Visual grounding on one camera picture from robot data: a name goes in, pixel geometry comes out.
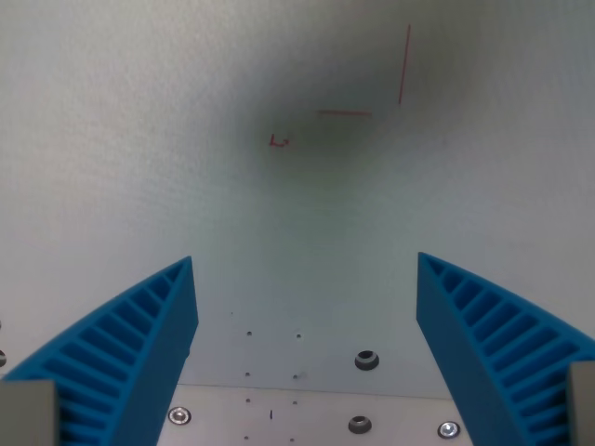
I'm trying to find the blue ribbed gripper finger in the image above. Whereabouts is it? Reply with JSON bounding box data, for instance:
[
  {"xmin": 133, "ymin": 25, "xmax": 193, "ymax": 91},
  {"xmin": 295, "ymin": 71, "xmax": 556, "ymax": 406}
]
[
  {"xmin": 416, "ymin": 252, "xmax": 595, "ymax": 446},
  {"xmin": 0, "ymin": 256, "xmax": 200, "ymax": 446}
]

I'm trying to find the bare aluminium mounting plate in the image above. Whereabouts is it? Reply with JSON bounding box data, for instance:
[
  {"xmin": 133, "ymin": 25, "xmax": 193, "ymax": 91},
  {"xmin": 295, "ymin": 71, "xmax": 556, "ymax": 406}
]
[{"xmin": 158, "ymin": 384, "xmax": 471, "ymax": 446}]

